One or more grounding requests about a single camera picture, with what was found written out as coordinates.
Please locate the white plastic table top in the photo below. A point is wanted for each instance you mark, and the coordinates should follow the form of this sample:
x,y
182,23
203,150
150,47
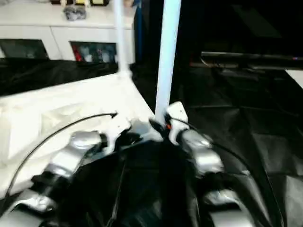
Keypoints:
x,y
59,99

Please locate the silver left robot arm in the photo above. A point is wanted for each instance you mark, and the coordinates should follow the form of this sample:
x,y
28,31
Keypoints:
x,y
68,153

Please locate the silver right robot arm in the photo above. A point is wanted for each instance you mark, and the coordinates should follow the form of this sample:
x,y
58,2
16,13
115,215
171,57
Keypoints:
x,y
206,156

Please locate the black table mat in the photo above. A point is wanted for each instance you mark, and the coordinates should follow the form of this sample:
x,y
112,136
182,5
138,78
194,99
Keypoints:
x,y
236,118

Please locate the red item in cabinet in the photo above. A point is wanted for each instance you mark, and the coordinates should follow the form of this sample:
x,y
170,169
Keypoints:
x,y
77,54

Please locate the black rod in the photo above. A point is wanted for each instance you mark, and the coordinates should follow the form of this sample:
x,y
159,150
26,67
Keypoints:
x,y
248,58

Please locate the white glass-door cabinet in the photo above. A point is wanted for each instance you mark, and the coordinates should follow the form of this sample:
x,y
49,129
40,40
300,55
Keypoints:
x,y
59,30

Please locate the black bundle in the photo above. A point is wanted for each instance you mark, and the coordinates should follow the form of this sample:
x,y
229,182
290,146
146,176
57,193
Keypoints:
x,y
74,13

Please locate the white board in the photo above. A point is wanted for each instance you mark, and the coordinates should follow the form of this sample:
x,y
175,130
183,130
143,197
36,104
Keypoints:
x,y
296,76

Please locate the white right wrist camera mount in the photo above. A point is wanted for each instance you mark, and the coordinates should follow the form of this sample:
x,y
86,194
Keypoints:
x,y
177,111

